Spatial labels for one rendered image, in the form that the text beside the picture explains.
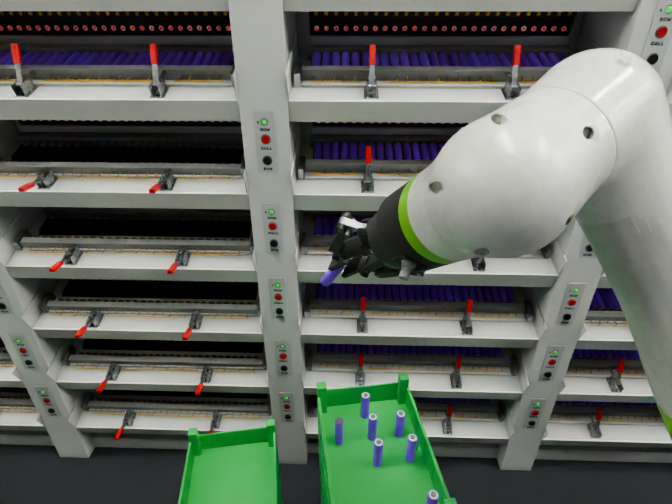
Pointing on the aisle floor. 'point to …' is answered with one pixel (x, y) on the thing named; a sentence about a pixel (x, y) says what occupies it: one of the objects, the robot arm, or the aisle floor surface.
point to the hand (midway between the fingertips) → (347, 262)
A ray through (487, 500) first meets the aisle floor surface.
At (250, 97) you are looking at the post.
